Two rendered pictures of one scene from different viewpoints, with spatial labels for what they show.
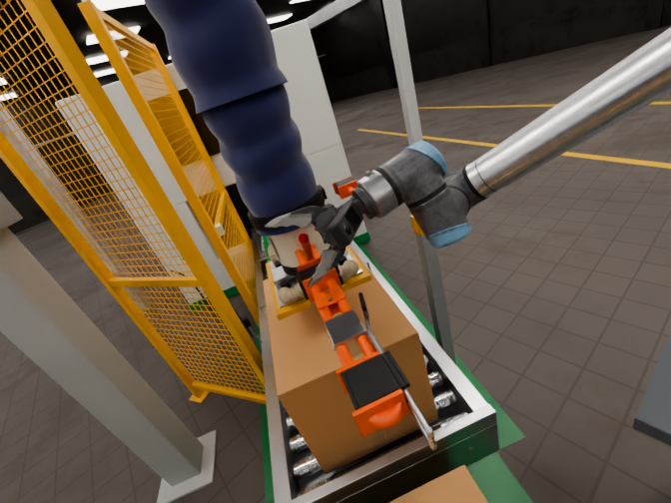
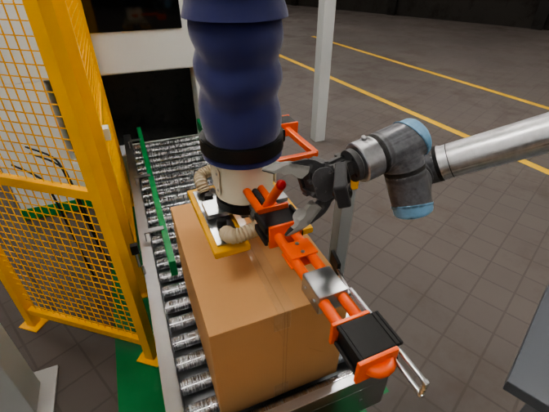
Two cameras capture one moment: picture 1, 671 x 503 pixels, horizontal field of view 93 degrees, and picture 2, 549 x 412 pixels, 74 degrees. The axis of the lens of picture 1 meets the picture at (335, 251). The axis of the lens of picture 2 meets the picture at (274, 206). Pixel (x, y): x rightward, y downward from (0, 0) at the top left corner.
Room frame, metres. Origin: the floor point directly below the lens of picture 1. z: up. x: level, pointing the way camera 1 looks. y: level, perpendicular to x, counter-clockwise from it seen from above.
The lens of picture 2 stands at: (0.01, 0.25, 1.71)
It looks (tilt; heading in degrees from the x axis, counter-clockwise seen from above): 34 degrees down; 344
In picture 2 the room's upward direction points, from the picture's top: straight up
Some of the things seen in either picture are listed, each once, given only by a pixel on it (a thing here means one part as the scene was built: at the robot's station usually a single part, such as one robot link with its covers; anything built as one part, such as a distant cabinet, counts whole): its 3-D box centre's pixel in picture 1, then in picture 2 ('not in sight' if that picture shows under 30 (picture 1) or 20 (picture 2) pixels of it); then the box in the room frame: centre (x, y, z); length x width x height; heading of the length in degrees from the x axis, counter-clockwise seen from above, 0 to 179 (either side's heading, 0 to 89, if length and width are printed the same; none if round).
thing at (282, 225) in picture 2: (319, 276); (278, 224); (0.66, 0.06, 1.18); 0.10 x 0.08 x 0.06; 98
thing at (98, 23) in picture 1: (217, 204); (96, 97); (2.24, 0.67, 1.05); 1.17 x 0.10 x 2.10; 6
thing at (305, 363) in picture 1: (339, 341); (249, 285); (0.89, 0.10, 0.75); 0.60 x 0.40 x 0.40; 6
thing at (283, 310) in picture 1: (284, 277); (215, 212); (0.90, 0.19, 1.08); 0.34 x 0.10 x 0.05; 8
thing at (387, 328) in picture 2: (387, 350); (369, 310); (0.37, -0.03, 1.18); 0.31 x 0.03 x 0.05; 8
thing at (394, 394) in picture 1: (370, 391); (362, 345); (0.31, 0.02, 1.18); 0.08 x 0.07 x 0.05; 8
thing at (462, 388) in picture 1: (363, 265); not in sight; (1.72, -0.14, 0.50); 2.31 x 0.05 x 0.19; 6
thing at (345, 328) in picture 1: (346, 334); (323, 288); (0.45, 0.03, 1.18); 0.07 x 0.07 x 0.04; 8
